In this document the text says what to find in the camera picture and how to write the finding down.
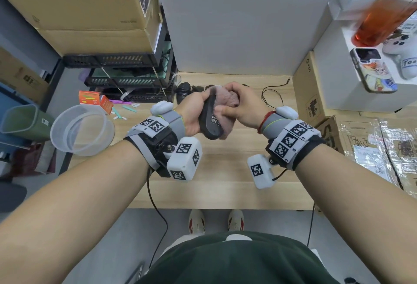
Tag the white chest device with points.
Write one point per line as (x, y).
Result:
(238, 237)

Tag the person's left shoe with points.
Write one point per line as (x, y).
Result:
(196, 222)

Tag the white wrist puck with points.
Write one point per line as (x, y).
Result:
(162, 107)
(286, 112)

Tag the purple plastic strip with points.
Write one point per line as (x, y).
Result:
(120, 101)

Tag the orange bottle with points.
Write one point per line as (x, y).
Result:
(378, 19)

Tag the cardboard box with black logo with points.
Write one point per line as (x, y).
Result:
(374, 150)

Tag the person's dark shirt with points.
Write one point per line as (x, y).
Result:
(234, 261)

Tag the dark grey padded seat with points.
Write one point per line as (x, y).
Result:
(13, 197)

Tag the plain cardboard box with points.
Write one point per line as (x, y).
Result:
(94, 42)

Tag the large white box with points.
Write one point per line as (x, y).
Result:
(335, 81)

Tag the small stamped cardboard box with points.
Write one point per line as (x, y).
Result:
(306, 88)

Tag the person's right forearm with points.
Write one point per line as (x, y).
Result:
(358, 222)

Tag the phone with colourful case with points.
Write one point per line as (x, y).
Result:
(374, 72)

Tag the grey right wrist sleeve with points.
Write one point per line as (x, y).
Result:
(275, 125)

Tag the white power strip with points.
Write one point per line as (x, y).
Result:
(317, 256)

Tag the person's left hand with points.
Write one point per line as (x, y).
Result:
(190, 114)

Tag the small black round object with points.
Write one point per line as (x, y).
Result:
(350, 280)

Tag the grey left wrist sleeve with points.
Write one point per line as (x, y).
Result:
(174, 122)

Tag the orange box with green print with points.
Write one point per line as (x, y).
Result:
(89, 98)

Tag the person's right hand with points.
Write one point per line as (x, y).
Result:
(251, 107)

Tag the person's beige trousers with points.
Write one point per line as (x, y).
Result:
(177, 244)

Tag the white right wrist puck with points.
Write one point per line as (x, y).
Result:
(286, 112)

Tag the black stacked tray rack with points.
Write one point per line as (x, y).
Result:
(107, 60)

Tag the blue panel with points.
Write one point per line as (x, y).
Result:
(9, 96)

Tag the person's left forearm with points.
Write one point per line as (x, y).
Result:
(65, 218)

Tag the cardboard box with small prints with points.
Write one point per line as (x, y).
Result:
(19, 75)

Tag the white left wrist puck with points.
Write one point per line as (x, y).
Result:
(162, 107)

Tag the dark red bag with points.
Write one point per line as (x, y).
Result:
(32, 160)

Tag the grey wrist sleeve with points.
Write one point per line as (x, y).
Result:
(275, 125)
(174, 122)

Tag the pink fluffy wiping cloth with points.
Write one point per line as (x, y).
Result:
(224, 96)

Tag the clear plastic basin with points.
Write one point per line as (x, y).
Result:
(60, 137)

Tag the teal pen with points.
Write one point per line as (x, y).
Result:
(129, 109)
(116, 113)

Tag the white rounded device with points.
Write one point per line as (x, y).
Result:
(404, 52)

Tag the left wrist camera rig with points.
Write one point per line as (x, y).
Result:
(184, 160)

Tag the lettered brown cardboard box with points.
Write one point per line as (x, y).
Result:
(317, 209)

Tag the green trash bin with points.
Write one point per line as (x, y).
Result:
(19, 122)

